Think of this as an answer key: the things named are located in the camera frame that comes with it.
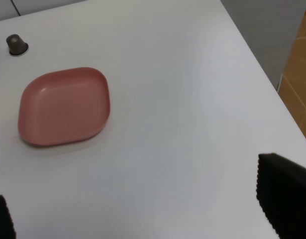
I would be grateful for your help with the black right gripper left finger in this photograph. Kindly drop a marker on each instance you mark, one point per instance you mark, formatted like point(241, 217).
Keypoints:
point(6, 224)

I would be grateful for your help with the small dark coffee capsule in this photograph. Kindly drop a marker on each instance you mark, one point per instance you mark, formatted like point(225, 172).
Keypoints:
point(16, 45)

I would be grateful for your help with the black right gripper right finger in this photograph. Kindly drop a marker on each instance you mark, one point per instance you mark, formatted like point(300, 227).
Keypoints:
point(281, 192)

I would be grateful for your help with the pink square plate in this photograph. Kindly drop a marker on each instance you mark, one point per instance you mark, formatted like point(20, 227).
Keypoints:
point(64, 107)

